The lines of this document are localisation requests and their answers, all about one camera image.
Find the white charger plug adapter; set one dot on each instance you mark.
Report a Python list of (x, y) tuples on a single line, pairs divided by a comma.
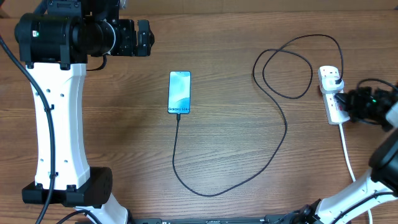
[(329, 85)]

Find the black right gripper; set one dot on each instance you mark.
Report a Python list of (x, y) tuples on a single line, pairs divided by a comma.
[(349, 99)]

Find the blue Samsung Galaxy smartphone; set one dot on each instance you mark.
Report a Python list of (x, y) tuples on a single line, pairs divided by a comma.
[(179, 92)]

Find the white power strip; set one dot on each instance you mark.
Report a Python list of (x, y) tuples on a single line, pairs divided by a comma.
[(334, 111)]

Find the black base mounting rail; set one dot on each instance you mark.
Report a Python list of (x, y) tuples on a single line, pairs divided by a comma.
[(268, 219)]

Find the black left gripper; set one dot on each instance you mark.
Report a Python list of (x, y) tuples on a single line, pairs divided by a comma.
[(129, 48)]

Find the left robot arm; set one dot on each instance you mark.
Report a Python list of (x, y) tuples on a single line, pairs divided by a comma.
[(55, 42)]

